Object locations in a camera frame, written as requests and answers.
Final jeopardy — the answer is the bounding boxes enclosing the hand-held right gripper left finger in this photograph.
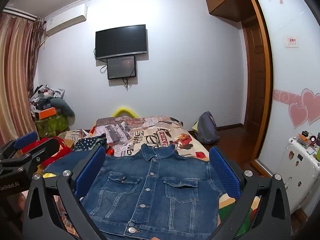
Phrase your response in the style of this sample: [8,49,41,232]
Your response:
[22,145,111,240]

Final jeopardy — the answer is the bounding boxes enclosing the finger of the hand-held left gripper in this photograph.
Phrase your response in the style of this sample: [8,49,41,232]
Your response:
[0,131,39,161]
[0,137,61,173]

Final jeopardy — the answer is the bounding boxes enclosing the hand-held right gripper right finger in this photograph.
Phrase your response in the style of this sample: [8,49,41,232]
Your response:
[207,145,292,240]

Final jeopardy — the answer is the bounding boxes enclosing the blue denim jacket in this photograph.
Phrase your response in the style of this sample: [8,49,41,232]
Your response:
[41,143,241,240]

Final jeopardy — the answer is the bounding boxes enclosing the red cloth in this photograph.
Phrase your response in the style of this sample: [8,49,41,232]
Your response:
[21,137,73,168]

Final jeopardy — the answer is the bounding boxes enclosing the green patterned bag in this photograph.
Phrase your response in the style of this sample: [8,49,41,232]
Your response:
[35,115,70,138]

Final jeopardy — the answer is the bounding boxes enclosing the navy patterned cloth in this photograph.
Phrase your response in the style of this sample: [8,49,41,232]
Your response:
[72,133,108,153]

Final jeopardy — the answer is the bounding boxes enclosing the pile of clutter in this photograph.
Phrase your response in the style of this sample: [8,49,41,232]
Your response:
[28,83,76,126]

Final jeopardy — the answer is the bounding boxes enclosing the grey backpack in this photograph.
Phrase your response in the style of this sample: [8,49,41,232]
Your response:
[195,111,221,145]

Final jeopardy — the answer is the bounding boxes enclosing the striped brown curtain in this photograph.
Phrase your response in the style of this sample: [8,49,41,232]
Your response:
[0,11,46,146]

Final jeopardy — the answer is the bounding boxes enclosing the printed blanket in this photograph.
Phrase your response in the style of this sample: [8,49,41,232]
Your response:
[25,116,262,240]

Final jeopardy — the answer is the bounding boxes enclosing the yellow foam tube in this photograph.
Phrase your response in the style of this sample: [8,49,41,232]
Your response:
[111,105,139,119]

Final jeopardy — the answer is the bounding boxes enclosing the wooden door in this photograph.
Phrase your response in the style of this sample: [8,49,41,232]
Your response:
[241,17,267,133]

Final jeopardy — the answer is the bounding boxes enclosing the small black monitor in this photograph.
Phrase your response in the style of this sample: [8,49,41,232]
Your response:
[107,56,137,80]

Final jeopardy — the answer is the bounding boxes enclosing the white wardrobe sliding door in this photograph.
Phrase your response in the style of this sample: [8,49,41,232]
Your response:
[251,0,320,178]

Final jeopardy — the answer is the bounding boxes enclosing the white air conditioner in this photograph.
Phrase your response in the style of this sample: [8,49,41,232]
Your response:
[44,4,89,38]

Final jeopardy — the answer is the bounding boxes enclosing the small red and white sign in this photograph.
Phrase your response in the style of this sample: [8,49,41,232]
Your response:
[284,36,299,48]

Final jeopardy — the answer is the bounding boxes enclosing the wooden overhead cabinet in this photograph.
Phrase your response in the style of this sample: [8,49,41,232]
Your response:
[203,0,253,23]

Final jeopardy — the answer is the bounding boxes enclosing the black wall television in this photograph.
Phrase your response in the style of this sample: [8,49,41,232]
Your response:
[95,24,147,60]

